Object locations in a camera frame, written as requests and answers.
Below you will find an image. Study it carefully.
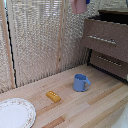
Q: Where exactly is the brown drawer cabinet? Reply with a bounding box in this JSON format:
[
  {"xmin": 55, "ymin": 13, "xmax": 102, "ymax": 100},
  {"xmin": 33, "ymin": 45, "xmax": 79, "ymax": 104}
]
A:
[{"xmin": 81, "ymin": 8, "xmax": 128, "ymax": 83}]

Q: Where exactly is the blue mug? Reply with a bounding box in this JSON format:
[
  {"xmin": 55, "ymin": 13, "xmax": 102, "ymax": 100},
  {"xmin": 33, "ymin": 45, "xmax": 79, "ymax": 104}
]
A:
[{"xmin": 72, "ymin": 73, "xmax": 92, "ymax": 93}]

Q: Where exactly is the white patterned plate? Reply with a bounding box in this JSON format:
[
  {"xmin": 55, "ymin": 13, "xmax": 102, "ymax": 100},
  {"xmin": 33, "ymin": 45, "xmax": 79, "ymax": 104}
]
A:
[{"xmin": 0, "ymin": 97, "xmax": 37, "ymax": 128}]

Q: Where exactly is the yellow rectangular block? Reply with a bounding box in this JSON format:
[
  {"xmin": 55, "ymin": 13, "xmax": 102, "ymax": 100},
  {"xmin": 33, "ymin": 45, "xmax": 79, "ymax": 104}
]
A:
[{"xmin": 45, "ymin": 90, "xmax": 62, "ymax": 103}]

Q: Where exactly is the pink mug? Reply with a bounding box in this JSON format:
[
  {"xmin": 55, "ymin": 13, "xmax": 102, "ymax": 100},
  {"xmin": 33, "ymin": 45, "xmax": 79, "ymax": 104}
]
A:
[{"xmin": 69, "ymin": 0, "xmax": 89, "ymax": 15}]

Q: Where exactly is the woven bamboo screen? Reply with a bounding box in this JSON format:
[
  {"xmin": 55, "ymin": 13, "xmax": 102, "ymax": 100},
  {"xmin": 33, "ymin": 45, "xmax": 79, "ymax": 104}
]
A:
[{"xmin": 0, "ymin": 0, "xmax": 128, "ymax": 94}]

